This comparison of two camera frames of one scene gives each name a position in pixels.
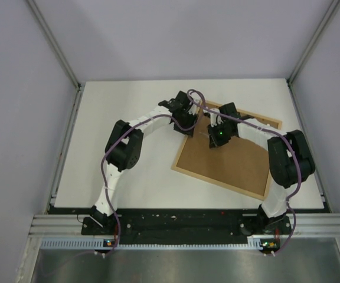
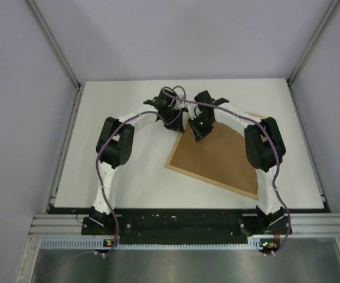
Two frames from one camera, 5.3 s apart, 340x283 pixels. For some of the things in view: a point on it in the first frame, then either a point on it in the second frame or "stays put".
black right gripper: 213,141 -> 198,134
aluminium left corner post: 54,43 stays put
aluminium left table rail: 79,90 stays put
